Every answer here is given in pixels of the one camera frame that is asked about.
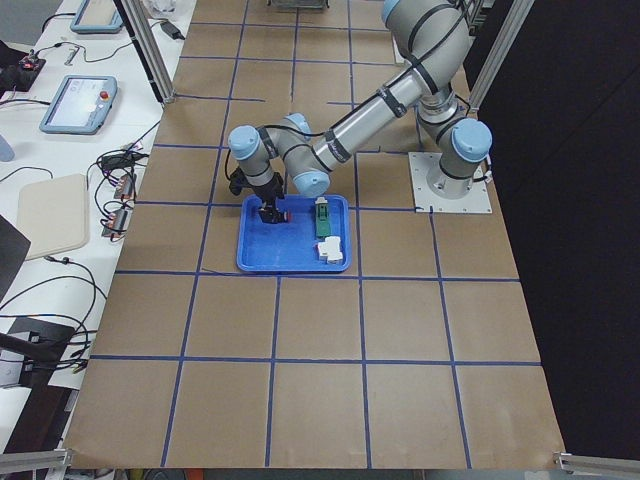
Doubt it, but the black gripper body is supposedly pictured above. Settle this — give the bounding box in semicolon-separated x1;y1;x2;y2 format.
229;168;285;216

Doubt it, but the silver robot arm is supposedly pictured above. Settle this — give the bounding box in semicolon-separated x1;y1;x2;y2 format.
227;0;492;224

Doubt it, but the blue plastic tray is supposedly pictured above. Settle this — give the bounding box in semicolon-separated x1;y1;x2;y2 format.
236;195;352;273

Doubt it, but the green circuit board module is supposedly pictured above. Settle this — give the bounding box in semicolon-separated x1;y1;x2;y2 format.
315;196;331;239

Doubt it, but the white circuit breaker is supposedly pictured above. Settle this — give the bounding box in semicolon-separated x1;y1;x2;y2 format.
316;236;344;264

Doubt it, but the black power adapter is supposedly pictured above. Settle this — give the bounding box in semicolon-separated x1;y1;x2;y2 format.
160;20;185;40

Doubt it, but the near teach pendant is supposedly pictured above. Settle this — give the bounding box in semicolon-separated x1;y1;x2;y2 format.
39;75;118;135

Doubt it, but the teach pendant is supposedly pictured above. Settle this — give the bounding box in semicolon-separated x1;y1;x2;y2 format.
39;75;118;135
70;0;123;34

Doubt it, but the beige pad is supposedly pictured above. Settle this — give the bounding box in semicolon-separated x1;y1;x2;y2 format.
17;174;90;260

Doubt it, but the far teach pendant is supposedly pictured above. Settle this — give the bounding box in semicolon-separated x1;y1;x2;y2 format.
70;0;123;34

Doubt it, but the light blue cup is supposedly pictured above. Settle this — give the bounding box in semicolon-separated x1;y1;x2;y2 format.
0;136;15;162

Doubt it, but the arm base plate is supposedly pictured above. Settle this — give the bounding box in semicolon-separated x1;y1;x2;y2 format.
408;152;492;215

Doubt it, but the aluminium frame post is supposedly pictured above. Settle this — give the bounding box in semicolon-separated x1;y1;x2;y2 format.
114;0;175;105
469;0;535;113

